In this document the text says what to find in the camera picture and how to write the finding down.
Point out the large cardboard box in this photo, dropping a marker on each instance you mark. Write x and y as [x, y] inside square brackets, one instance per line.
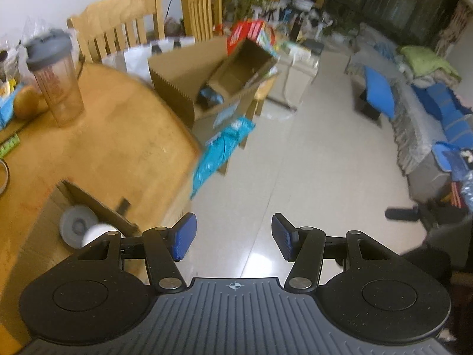
[177, 77]

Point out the grey lidded shaker bottle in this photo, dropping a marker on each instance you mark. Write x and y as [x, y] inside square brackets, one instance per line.
[55, 81]

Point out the green gum pack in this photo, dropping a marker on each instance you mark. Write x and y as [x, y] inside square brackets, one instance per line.
[9, 147]

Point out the red printed box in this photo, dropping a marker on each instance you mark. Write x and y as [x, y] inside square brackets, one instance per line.
[244, 33]

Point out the round metal rimmed mirror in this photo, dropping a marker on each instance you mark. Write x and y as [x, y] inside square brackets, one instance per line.
[4, 188]

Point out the round brown pear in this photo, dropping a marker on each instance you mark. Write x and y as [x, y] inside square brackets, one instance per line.
[29, 102]

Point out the white low cabinet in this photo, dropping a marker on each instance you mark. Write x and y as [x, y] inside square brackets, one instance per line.
[295, 77]

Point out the cluttered side table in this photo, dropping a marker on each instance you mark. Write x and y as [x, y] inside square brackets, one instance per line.
[306, 18]

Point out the long blue plastic packet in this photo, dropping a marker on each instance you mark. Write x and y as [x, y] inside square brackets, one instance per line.
[218, 151]

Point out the blue cushion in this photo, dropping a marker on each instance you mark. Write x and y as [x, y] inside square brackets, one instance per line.
[380, 90]

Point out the white round lid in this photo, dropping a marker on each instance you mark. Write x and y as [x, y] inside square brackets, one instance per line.
[74, 225]

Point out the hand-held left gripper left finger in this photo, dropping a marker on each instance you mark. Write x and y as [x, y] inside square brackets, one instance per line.
[184, 236]

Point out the wooden chair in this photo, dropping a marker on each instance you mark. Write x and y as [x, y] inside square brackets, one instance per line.
[118, 18]
[201, 7]

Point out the blue item in box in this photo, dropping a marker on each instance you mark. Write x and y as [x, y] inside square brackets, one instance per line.
[211, 96]

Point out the blue wipes packet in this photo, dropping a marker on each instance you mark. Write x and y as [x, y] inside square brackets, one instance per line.
[5, 112]

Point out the person's dark clothing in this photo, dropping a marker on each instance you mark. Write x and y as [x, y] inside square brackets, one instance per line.
[443, 266]

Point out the grey sofa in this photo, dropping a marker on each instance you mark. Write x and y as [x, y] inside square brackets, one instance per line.
[417, 125]

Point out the green blanket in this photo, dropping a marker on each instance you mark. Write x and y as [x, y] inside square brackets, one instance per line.
[428, 61]

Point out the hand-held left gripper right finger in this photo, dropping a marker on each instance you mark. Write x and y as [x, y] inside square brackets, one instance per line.
[282, 236]

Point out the white shopping bag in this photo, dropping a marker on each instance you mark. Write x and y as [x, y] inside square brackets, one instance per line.
[162, 50]
[114, 63]

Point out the brown cardboard box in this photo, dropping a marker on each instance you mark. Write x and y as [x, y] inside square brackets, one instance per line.
[40, 229]

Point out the small open cardboard box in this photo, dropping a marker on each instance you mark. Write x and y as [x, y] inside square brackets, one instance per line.
[244, 66]

